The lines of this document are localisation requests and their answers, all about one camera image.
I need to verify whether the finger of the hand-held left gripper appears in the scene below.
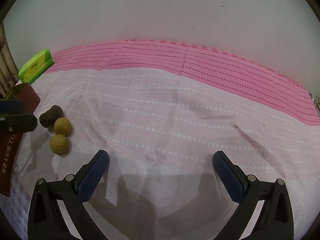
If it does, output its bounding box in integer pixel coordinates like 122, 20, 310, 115
0, 113, 37, 132
0, 99, 24, 115

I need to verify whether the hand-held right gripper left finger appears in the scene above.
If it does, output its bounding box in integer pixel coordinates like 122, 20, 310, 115
28, 150, 110, 240

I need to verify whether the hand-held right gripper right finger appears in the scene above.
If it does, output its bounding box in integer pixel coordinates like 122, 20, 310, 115
212, 150, 294, 240

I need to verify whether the dark brown wrinkled fruit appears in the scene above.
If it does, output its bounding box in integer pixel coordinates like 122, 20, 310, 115
39, 106, 63, 130

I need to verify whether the maroon and gold tin box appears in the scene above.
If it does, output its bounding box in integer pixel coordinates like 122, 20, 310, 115
0, 82, 41, 197

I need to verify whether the beige rattan furniture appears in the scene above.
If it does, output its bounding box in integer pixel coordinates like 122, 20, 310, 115
0, 22, 20, 100

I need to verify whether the brown longan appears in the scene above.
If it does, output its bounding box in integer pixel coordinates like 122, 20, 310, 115
54, 118, 72, 137
50, 134, 69, 154

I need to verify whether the green tissue pack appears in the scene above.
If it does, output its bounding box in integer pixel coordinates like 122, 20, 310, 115
18, 48, 54, 84

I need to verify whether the pink purple checked cloth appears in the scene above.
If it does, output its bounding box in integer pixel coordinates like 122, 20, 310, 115
0, 39, 320, 240

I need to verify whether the crinkled clear plastic wrapper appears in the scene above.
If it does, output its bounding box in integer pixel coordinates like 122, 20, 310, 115
310, 92, 320, 120

